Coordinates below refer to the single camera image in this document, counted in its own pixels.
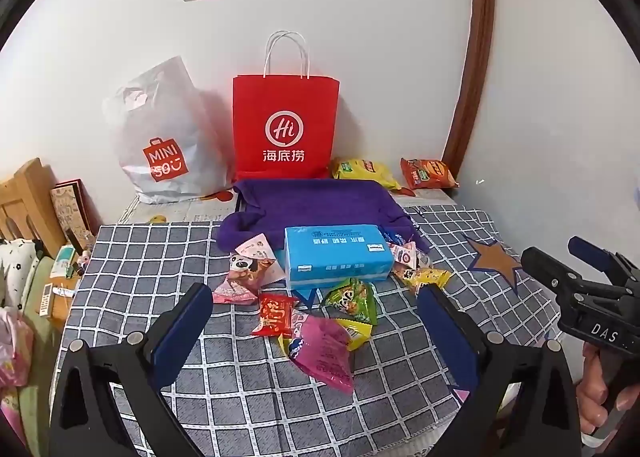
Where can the green snack packet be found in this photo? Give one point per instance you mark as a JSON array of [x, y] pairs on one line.
[[350, 302]]

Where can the grey checkered blanket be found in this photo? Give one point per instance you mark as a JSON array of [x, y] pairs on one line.
[[250, 407]]

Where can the white red snack packet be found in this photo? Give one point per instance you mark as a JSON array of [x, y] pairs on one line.
[[256, 248]]

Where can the dark yellow snack packet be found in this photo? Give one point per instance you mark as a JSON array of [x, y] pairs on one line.
[[425, 279]]

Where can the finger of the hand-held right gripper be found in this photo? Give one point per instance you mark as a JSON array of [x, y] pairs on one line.
[[595, 252], [547, 269]]

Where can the pink bear snack packet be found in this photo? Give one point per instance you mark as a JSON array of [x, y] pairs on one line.
[[404, 256]]

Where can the orange chips bag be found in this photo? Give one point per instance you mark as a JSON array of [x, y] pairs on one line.
[[429, 173]]

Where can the brown cardboard boxes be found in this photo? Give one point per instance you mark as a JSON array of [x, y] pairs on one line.
[[27, 202]]

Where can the patterned box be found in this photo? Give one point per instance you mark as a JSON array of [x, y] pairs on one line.
[[70, 212]]

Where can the red paper bag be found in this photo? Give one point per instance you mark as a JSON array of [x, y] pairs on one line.
[[285, 127]]

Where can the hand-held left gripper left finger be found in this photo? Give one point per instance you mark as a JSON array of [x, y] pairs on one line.
[[182, 332]]

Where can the brown wooden door frame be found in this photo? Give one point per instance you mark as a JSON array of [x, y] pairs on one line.
[[475, 37]]

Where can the purple cloth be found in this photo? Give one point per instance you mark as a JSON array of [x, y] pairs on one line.
[[310, 202]]

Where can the large pink snack packet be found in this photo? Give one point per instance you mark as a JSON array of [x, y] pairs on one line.
[[322, 352]]

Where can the green white box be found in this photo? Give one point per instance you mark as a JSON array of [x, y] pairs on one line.
[[62, 262]]

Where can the blue snack packet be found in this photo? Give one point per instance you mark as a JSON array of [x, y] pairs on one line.
[[397, 238]]

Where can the blue tissue pack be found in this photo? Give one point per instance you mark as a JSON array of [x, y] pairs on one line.
[[335, 252]]

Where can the floral pillow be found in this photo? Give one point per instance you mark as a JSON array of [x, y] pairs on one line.
[[15, 272]]

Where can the pink plastic bag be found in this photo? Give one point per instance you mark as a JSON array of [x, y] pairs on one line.
[[12, 347]]

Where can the pink panda snack packet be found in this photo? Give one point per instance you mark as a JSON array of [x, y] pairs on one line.
[[242, 282]]

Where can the yellow chips bag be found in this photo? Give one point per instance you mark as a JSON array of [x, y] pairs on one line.
[[362, 171]]

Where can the white remote control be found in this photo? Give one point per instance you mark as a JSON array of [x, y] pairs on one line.
[[46, 299]]

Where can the bright yellow snack packet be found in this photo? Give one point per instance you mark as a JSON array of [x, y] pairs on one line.
[[357, 332]]

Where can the person's right hand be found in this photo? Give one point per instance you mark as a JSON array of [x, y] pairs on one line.
[[592, 387]]

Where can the white plastic shopping bag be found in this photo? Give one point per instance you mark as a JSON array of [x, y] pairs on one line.
[[170, 137]]

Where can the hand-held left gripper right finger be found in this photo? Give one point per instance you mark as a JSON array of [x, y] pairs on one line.
[[450, 337]]

